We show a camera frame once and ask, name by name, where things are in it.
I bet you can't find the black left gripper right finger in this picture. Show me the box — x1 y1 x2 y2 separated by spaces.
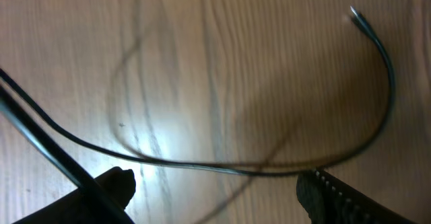
296 170 413 224

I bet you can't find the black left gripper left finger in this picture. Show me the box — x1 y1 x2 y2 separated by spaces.
15 167 136 224

